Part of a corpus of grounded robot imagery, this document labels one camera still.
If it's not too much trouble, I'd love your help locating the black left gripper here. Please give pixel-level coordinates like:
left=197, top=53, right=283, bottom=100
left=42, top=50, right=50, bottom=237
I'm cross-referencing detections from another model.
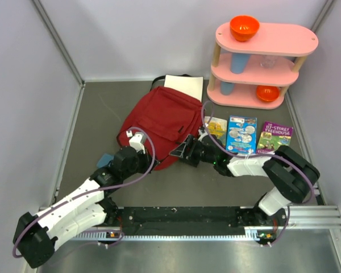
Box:
left=122, top=146, right=159, bottom=180

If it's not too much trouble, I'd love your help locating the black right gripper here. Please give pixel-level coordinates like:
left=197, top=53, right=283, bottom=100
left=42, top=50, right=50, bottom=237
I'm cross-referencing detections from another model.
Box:
left=170, top=135, right=217, bottom=167

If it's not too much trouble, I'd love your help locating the red student backpack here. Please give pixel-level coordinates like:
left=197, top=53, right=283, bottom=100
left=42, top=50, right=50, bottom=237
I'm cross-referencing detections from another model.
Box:
left=117, top=75, right=202, bottom=171

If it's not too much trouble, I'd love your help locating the yellow Brideshead Revisited book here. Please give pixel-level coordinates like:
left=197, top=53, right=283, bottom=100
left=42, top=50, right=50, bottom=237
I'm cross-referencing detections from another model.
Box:
left=204, top=116, right=227, bottom=147

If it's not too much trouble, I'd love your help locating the blue snap wallet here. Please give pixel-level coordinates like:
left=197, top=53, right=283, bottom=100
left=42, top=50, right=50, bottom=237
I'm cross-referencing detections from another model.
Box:
left=97, top=154, right=114, bottom=168

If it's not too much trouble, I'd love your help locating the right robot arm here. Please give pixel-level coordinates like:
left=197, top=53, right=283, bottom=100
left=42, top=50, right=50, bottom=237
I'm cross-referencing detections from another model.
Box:
left=169, top=135, right=320, bottom=225

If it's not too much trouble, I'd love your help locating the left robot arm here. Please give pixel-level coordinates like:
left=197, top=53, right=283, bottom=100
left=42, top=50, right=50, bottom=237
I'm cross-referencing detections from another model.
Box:
left=12, top=146, right=157, bottom=268

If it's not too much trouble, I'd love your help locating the blue comic book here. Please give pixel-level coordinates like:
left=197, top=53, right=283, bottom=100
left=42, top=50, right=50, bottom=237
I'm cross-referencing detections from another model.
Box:
left=226, top=115, right=257, bottom=154

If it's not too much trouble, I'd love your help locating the blue cup bottom shelf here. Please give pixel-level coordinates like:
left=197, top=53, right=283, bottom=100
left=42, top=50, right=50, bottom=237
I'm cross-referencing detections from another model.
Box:
left=220, top=81, right=235, bottom=96

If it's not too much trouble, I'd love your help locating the blue cup shelf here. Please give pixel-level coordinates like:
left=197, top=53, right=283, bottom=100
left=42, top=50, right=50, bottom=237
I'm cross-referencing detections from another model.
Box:
left=220, top=81, right=235, bottom=96
left=230, top=52, right=250, bottom=74

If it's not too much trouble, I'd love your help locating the purple Treehouse book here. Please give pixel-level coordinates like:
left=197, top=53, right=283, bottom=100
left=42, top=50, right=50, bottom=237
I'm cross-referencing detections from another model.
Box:
left=256, top=121, right=294, bottom=154

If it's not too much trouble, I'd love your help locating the orange bowl bottom shelf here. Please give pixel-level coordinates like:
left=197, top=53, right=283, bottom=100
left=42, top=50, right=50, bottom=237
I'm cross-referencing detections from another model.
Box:
left=256, top=85, right=280, bottom=102

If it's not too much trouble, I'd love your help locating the orange bowl shelf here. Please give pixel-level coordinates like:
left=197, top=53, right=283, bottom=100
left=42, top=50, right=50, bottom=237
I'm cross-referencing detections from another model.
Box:
left=256, top=85, right=280, bottom=102
left=230, top=15, right=260, bottom=42

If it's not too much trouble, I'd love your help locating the pink three-tier shelf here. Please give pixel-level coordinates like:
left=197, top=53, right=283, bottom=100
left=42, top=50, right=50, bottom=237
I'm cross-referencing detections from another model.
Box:
left=207, top=23, right=319, bottom=110

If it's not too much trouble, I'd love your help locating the blue cup middle shelf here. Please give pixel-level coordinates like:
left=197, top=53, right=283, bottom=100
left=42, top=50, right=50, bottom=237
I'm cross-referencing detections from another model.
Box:
left=230, top=52, right=250, bottom=74

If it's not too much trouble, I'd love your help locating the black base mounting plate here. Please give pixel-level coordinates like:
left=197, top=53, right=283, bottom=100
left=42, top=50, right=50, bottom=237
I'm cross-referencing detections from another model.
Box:
left=102, top=206, right=286, bottom=236

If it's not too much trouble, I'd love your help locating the clear glass cup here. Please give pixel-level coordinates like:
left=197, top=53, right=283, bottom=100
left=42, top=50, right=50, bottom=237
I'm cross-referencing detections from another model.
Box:
left=260, top=55, right=278, bottom=69

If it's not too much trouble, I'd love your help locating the orange bowl top shelf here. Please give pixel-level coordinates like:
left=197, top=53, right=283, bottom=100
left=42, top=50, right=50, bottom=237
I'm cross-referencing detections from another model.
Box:
left=230, top=15, right=260, bottom=42

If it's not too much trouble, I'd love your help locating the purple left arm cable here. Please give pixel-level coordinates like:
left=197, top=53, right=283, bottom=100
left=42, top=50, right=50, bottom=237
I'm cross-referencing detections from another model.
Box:
left=11, top=126, right=157, bottom=259

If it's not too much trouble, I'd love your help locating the slotted cable duct rail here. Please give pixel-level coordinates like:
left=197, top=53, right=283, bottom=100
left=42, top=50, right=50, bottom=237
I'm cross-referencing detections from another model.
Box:
left=69, top=226, right=276, bottom=242

